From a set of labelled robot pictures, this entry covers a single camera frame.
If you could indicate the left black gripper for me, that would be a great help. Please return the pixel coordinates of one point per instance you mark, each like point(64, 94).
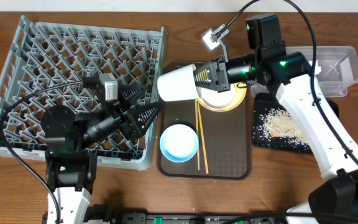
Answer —
point(120, 112)

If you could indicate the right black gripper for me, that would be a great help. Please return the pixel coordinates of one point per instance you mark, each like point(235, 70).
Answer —
point(216, 74)

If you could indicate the pink white bowl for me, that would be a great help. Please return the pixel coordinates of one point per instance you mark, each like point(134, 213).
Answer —
point(218, 100)

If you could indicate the white cup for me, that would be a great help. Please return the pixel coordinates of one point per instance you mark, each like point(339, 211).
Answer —
point(178, 85)

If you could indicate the wooden chopstick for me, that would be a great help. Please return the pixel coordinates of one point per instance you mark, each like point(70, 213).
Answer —
point(197, 132)
point(199, 127)

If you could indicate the light blue bowl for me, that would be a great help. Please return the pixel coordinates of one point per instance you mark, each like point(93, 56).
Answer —
point(178, 143)

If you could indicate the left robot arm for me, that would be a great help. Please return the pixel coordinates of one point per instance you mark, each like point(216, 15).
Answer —
point(71, 168)

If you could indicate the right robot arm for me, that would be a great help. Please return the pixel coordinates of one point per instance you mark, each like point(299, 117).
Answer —
point(290, 79)

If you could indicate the black waste tray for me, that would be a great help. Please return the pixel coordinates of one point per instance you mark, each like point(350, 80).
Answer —
point(264, 102)

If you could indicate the yellow plate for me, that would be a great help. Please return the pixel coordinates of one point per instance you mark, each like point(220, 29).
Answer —
point(240, 95)

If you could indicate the brown serving tray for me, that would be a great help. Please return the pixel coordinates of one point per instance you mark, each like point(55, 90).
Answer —
point(226, 138)

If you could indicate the spilled rice pile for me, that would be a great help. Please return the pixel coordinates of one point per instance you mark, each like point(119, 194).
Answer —
point(277, 124)

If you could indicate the grey plastic dish rack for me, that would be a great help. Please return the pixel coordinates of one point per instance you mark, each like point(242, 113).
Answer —
point(50, 64)

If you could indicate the clear plastic bin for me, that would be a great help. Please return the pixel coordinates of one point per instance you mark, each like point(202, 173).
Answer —
point(336, 69)

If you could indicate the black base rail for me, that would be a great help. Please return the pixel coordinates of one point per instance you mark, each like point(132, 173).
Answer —
point(141, 218)

